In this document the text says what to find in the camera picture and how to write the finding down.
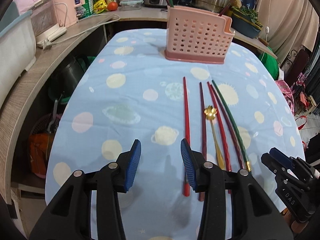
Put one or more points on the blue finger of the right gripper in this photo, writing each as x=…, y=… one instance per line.
x=269, y=162
x=281, y=158

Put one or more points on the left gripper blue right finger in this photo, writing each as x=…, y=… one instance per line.
x=189, y=163

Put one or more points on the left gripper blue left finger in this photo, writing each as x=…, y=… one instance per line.
x=132, y=158

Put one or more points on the bright red chopstick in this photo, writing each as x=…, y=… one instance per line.
x=186, y=187

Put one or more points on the gold flower spoon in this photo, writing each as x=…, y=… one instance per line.
x=211, y=113

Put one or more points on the dark maroon chopstick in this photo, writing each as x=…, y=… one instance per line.
x=228, y=129

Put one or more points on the blue planet pattern tablecloth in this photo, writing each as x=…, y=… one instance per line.
x=131, y=91

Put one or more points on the pink floral cloth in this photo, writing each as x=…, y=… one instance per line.
x=287, y=93

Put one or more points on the green plastic bag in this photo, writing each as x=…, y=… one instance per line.
x=271, y=64

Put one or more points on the pink perforated utensil holder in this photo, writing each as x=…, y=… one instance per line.
x=196, y=35

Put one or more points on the blue basin with vegetables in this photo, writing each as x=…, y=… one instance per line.
x=246, y=22

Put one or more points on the white power strip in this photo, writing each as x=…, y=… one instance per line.
x=50, y=38

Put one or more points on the red tomato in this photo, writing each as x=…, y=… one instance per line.
x=112, y=6

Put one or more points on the clear food container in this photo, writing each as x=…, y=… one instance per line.
x=128, y=5

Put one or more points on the green snack package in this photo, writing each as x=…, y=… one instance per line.
x=85, y=10

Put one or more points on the white dish drainer bin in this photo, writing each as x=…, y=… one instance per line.
x=18, y=48

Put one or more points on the pink electric kettle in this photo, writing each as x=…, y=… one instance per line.
x=66, y=11

